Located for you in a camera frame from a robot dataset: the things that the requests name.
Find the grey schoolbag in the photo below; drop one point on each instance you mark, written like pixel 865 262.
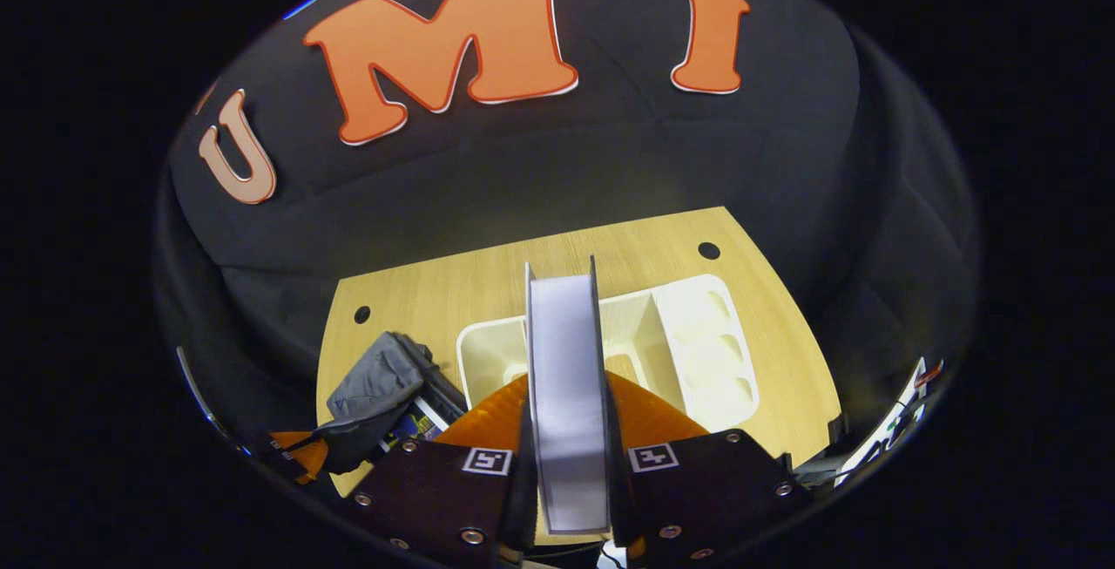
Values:
pixel 379 382

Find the portrait cover book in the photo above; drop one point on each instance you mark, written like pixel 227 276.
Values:
pixel 566 395

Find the white electronics board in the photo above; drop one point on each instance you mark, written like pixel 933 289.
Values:
pixel 897 421

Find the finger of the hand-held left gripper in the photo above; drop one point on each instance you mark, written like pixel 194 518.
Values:
pixel 305 456

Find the night sky cover book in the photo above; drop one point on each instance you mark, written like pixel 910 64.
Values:
pixel 416 425

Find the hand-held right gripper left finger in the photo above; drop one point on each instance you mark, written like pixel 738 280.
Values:
pixel 521 508

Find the white bookshelf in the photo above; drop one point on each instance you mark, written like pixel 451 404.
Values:
pixel 697 351

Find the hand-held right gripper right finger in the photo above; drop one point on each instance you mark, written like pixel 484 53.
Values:
pixel 620 508

